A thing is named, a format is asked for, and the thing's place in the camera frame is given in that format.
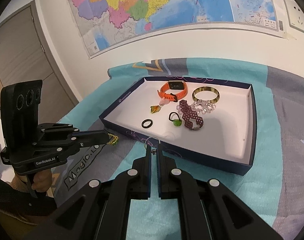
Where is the yellow green bead ornament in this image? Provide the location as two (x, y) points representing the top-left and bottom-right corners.
(106, 134), (119, 146)

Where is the silver key ring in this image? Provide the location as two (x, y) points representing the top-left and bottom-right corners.
(143, 135), (161, 155)

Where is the dark red beaded bracelet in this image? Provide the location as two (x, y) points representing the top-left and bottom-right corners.
(178, 99), (205, 131)

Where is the orange smart watch band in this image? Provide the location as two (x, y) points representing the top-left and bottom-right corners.
(157, 80), (188, 102)

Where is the clear crystal bead bracelet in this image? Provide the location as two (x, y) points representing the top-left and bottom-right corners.
(176, 99), (217, 115)

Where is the tortoiseshell bangle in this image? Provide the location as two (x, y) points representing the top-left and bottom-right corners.
(192, 86), (220, 104)

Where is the person's left hand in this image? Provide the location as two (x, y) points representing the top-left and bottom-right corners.
(32, 170), (52, 192)

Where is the teal grey bedsheet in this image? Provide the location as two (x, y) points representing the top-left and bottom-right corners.
(52, 58), (304, 239)

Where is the dark blue shallow box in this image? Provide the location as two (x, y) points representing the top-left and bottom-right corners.
(100, 76), (257, 175)

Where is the grey wooden door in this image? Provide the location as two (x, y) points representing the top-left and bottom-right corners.
(0, 1), (79, 123)

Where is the colourful wall map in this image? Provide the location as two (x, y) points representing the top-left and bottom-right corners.
(67, 0), (283, 57)

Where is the white wall socket panel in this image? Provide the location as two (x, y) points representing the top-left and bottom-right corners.
(283, 0), (304, 33)

